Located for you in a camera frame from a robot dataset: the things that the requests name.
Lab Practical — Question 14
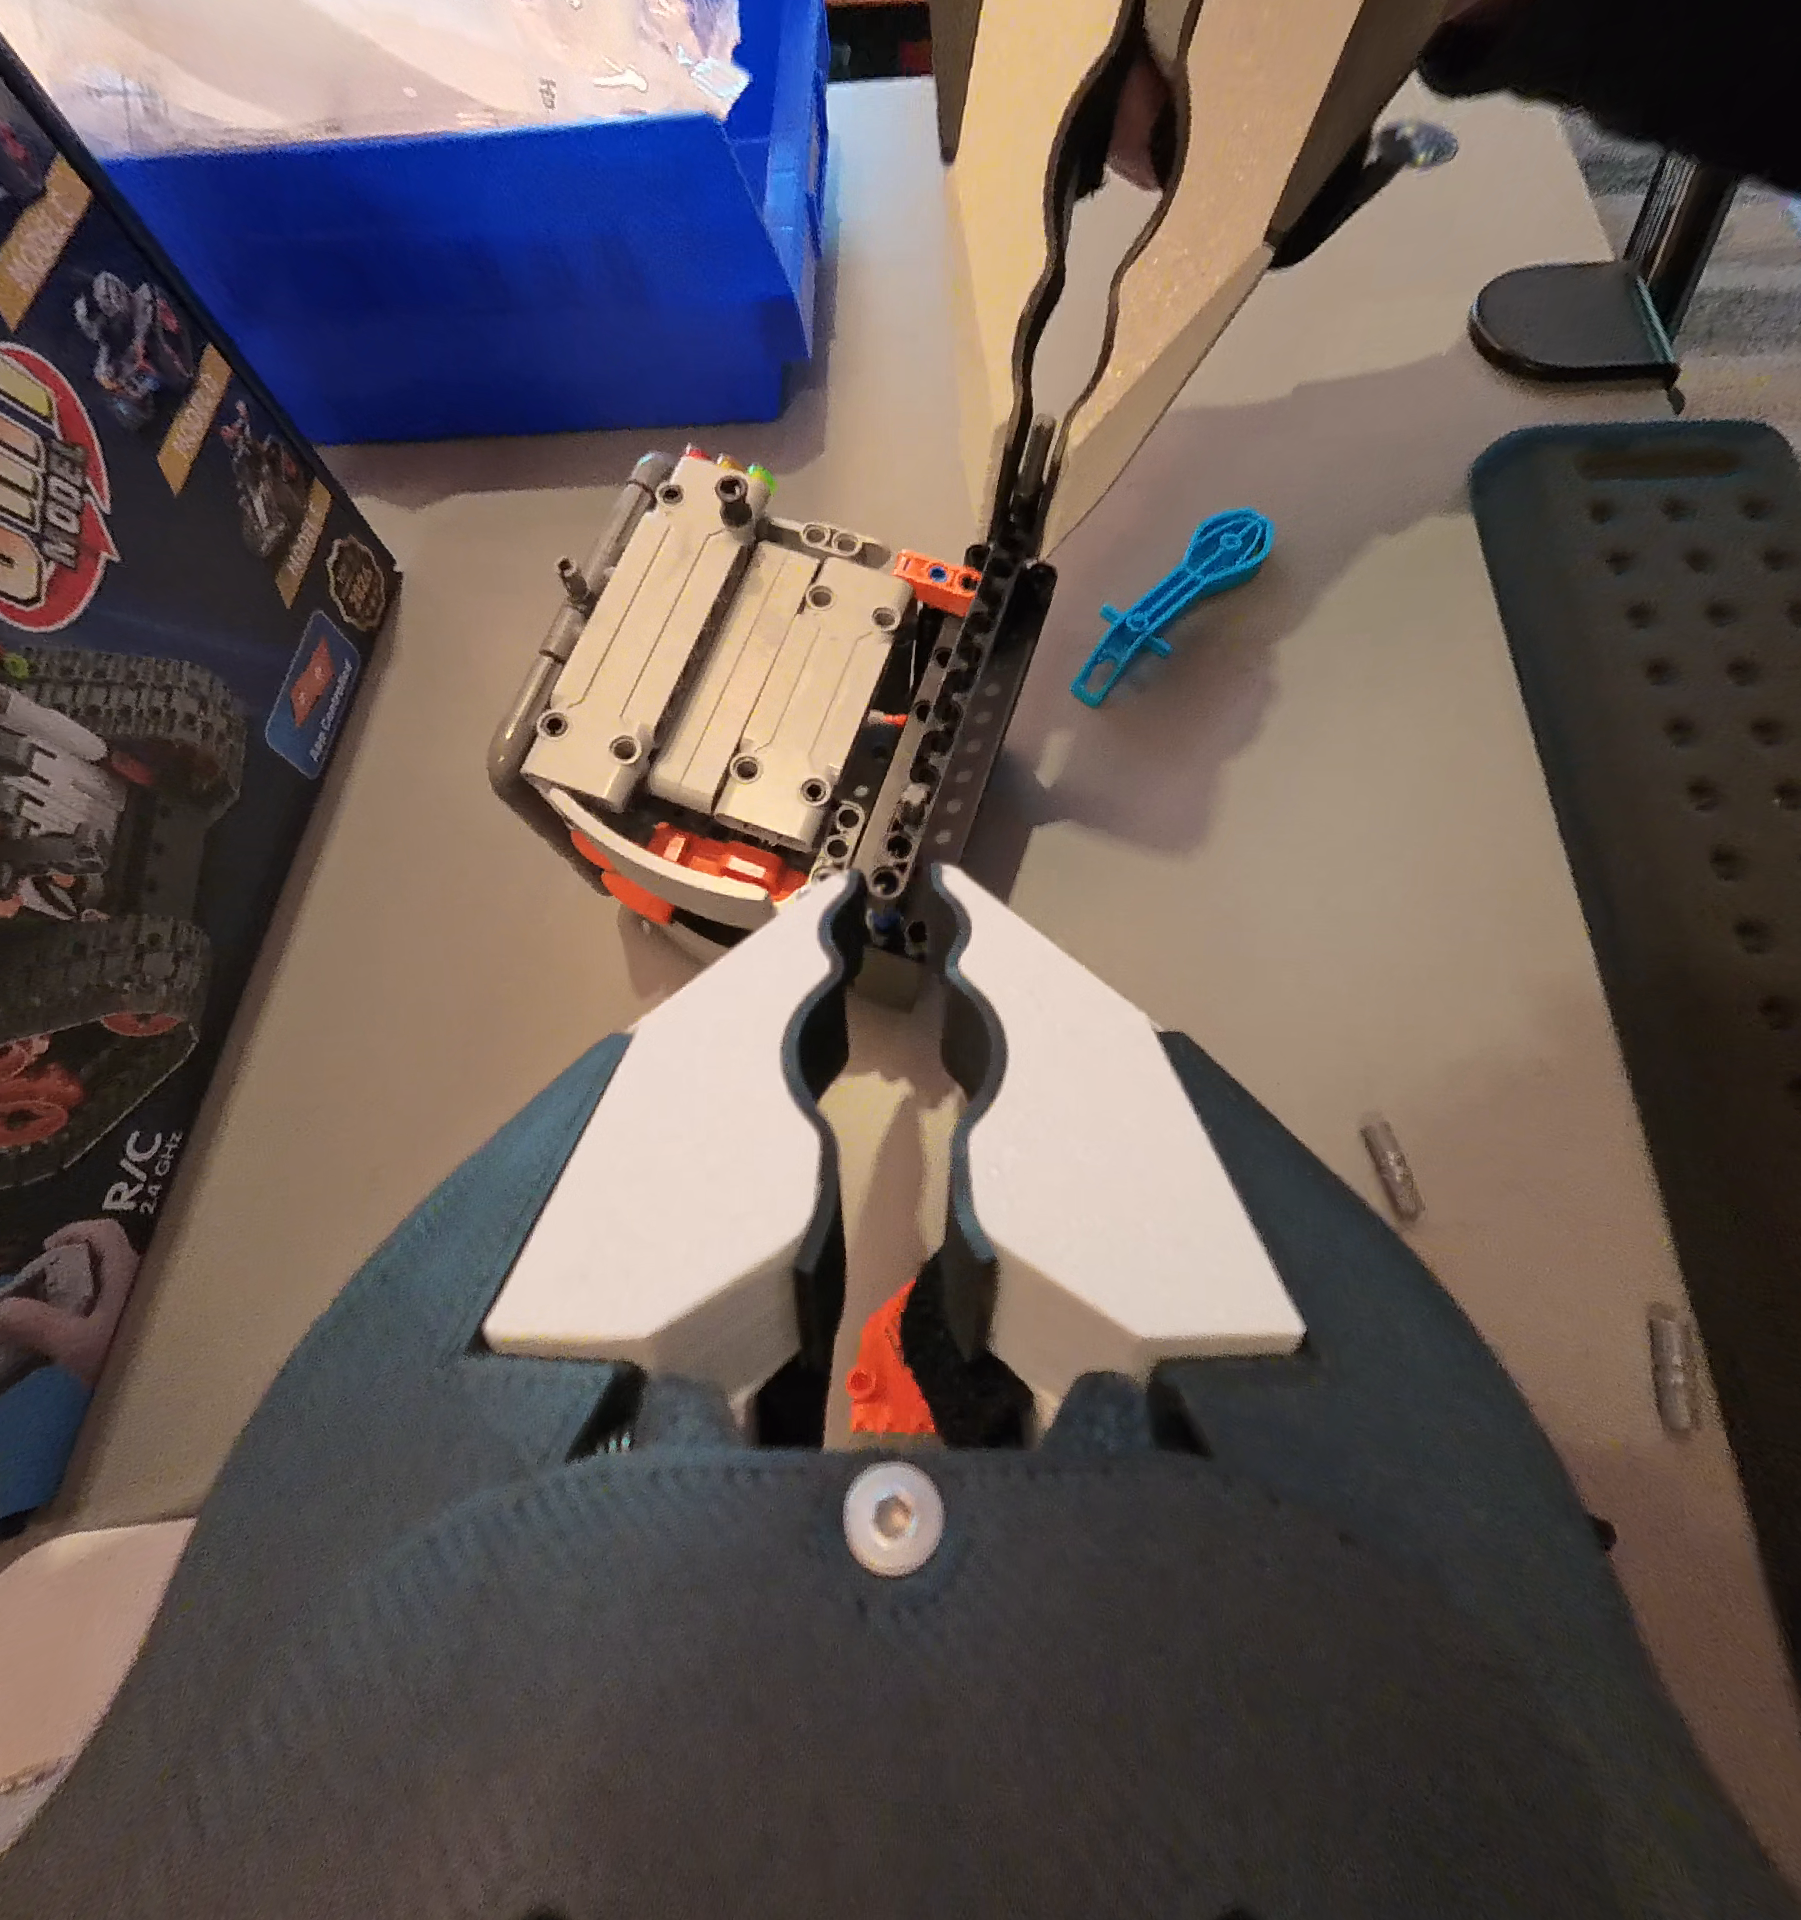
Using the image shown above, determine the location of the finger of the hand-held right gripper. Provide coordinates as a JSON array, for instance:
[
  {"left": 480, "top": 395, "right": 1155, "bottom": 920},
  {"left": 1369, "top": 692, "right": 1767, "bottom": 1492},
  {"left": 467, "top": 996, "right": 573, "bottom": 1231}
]
[
  {"left": 1048, "top": 0, "right": 1391, "bottom": 562},
  {"left": 938, "top": 0, "right": 1141, "bottom": 526}
]

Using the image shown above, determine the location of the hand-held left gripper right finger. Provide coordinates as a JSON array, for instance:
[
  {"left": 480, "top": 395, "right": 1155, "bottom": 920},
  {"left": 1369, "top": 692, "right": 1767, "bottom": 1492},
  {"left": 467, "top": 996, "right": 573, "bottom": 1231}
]
[{"left": 923, "top": 863, "right": 1309, "bottom": 1427}]

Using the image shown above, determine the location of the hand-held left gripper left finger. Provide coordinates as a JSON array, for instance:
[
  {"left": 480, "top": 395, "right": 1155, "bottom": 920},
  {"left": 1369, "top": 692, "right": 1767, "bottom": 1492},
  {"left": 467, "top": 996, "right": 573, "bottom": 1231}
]
[{"left": 480, "top": 868, "right": 863, "bottom": 1427}]

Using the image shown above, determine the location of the short dark axle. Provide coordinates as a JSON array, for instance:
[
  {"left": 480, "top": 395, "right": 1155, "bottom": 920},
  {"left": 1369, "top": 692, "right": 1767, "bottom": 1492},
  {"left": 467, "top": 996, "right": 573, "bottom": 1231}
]
[{"left": 1010, "top": 418, "right": 1069, "bottom": 562}]

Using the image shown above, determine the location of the turquoise plastic tool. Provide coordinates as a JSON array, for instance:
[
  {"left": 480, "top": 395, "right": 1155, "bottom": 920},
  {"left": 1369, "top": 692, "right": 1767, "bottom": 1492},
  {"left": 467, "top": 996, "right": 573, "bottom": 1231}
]
[{"left": 1069, "top": 511, "right": 1277, "bottom": 712}]

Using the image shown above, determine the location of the grey building block model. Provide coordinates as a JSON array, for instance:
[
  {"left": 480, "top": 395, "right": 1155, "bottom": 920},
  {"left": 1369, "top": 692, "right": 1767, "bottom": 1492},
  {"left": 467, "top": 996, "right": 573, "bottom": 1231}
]
[{"left": 482, "top": 439, "right": 1065, "bottom": 1009}]

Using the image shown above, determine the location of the person's right forearm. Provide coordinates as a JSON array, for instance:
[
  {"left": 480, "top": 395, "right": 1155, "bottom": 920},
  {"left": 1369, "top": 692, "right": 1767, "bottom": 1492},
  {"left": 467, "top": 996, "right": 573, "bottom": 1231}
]
[{"left": 1413, "top": 0, "right": 1801, "bottom": 206}]

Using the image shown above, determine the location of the person's right hand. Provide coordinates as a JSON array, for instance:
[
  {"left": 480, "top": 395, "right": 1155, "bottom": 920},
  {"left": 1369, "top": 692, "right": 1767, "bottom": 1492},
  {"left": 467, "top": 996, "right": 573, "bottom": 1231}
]
[{"left": 1106, "top": 24, "right": 1194, "bottom": 194}]

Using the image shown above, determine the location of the short grey tube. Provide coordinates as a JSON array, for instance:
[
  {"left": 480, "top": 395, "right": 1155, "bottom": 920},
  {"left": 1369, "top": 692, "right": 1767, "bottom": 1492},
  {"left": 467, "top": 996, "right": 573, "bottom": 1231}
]
[
  {"left": 1647, "top": 1302, "right": 1706, "bottom": 1433},
  {"left": 1355, "top": 1112, "right": 1432, "bottom": 1221}
]

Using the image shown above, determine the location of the orange wedge panel piece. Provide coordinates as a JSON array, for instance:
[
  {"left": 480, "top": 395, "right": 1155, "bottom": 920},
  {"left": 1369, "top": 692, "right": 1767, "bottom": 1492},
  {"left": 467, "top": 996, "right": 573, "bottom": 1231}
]
[{"left": 844, "top": 1295, "right": 940, "bottom": 1448}]

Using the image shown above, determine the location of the blue bin with plastic bags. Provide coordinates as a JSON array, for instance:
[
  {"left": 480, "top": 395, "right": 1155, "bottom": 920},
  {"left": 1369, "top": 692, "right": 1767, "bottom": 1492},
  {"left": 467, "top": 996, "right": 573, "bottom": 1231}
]
[{"left": 98, "top": 0, "right": 838, "bottom": 448}]

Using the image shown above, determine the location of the black studded armrest pad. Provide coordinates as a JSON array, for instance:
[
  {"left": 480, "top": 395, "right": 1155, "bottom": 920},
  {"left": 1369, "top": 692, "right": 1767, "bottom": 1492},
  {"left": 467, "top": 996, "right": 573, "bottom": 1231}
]
[{"left": 1466, "top": 418, "right": 1801, "bottom": 1737}]

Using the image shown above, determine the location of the toy kit cardboard box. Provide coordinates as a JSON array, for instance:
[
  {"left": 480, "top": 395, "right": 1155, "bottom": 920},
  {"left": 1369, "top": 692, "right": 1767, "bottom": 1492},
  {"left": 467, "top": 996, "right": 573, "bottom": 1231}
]
[{"left": 0, "top": 0, "right": 406, "bottom": 1552}]

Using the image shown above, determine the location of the white book stand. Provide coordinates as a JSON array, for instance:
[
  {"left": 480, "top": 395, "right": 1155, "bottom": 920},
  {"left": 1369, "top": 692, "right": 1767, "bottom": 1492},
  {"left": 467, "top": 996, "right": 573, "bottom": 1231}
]
[{"left": 0, "top": 1514, "right": 202, "bottom": 1920}]

